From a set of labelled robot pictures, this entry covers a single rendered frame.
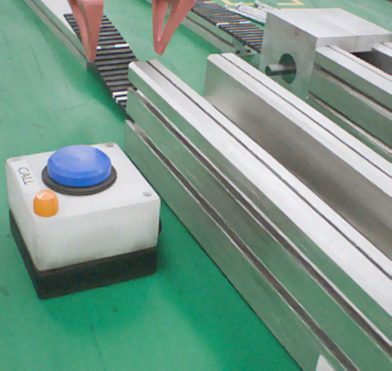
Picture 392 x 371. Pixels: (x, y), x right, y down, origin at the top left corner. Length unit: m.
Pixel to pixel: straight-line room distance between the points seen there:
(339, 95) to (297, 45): 0.08
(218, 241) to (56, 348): 0.13
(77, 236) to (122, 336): 0.06
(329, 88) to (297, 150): 0.16
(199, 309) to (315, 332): 0.08
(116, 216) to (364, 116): 0.27
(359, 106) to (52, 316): 0.33
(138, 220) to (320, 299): 0.12
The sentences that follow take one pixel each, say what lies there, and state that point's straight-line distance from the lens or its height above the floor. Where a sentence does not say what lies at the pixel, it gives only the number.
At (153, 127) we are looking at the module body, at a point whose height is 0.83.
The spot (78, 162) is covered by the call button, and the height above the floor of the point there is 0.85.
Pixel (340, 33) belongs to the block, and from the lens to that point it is 0.64.
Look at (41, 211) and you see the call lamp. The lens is 0.36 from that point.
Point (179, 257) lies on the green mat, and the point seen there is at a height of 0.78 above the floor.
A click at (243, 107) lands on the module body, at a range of 0.50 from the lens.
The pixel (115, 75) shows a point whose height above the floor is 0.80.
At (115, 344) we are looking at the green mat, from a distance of 0.37.
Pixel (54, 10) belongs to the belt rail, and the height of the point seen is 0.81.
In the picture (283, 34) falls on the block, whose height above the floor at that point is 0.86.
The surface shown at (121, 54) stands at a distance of 0.71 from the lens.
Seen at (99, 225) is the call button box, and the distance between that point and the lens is 0.38.
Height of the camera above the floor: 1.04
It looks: 30 degrees down
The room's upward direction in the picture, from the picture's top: 6 degrees clockwise
